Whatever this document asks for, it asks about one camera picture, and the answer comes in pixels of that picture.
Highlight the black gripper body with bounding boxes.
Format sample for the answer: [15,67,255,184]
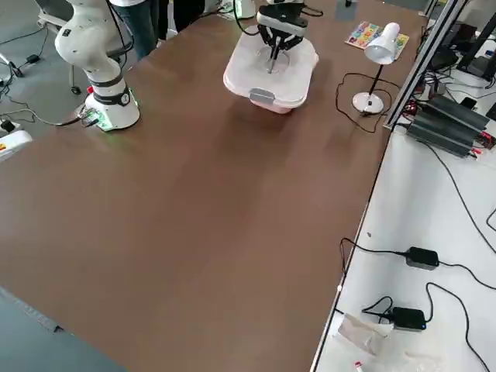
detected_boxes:
[257,10,308,38]

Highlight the white bin lid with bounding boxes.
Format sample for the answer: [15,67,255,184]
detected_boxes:
[222,23,319,109]

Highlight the grey block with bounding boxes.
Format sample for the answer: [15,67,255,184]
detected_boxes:
[335,4,356,23]

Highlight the pink plastic bin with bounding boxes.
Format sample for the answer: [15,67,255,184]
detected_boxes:
[247,52,321,115]

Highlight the colourful alphabet puzzle board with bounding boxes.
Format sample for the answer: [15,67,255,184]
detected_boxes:
[344,21,411,51]

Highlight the person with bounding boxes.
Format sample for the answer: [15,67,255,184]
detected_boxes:
[168,0,206,34]
[110,0,171,61]

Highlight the white desk lamp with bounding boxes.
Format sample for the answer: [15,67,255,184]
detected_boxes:
[351,22,402,115]

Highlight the black finned power supply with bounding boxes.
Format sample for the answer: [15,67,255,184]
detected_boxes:
[405,95,490,158]

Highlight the black monitor stand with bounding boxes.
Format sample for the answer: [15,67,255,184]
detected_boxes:
[456,0,496,82]

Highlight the flat black power adapter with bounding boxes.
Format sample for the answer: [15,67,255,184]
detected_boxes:
[405,246,440,271]

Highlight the white control box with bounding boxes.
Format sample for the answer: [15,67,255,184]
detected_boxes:
[0,129,34,163]

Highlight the clear plastic bag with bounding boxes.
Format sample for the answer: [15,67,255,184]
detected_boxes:
[336,312,394,357]

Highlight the black adapter with blue light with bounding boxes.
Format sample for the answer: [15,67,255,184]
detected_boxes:
[391,307,426,333]

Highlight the black arm base cable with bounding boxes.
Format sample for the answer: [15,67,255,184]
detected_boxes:
[188,9,233,25]

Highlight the black lamp cable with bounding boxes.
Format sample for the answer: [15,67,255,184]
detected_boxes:
[335,72,400,134]

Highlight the aluminium frame post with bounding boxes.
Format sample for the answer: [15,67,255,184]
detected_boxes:
[383,0,470,131]

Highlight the black power supply cable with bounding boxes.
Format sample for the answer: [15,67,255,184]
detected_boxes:
[425,143,496,257]

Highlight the black adapter cable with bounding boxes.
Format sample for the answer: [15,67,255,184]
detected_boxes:
[424,281,491,372]
[339,237,412,286]
[437,261,496,291]
[362,296,394,325]

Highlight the grey arm base cable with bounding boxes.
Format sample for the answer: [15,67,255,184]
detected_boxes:
[0,110,92,128]

